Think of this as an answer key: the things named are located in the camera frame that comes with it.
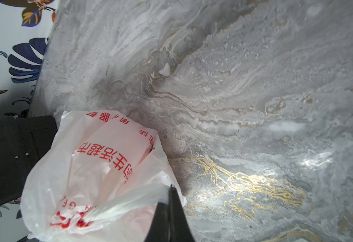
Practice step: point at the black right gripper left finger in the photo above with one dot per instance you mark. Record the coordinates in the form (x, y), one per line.
(159, 229)

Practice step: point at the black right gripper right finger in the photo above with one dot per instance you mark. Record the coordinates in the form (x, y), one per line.
(179, 228)

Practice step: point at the white plastic bag red print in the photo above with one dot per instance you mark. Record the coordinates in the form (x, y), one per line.
(100, 181)

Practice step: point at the black toolbox yellow handle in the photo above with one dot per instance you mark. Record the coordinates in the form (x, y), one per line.
(23, 142)

